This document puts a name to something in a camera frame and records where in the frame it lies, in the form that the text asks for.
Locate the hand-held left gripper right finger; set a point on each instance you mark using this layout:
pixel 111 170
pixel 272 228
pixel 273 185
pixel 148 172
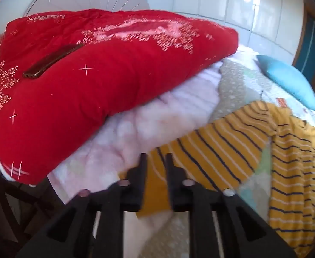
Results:
pixel 175 183

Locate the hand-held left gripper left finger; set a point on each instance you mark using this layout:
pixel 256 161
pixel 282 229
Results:
pixel 137 183

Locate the yellow striped shirt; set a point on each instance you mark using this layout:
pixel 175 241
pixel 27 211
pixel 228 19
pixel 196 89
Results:
pixel 292 161

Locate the pink fleece blanket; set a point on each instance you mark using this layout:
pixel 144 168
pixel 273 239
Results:
pixel 157 118

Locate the red embroidered quilt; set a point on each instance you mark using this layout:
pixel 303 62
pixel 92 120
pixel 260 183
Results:
pixel 98 86

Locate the heart patterned bed quilt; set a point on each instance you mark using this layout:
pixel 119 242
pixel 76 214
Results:
pixel 241 86

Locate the blue pillow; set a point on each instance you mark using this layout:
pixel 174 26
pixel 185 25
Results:
pixel 289 78

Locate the teal fabric curtain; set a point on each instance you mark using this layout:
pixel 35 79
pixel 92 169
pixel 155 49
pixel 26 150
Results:
pixel 310 43

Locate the white wardrobe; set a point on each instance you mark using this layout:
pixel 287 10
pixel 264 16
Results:
pixel 222 2

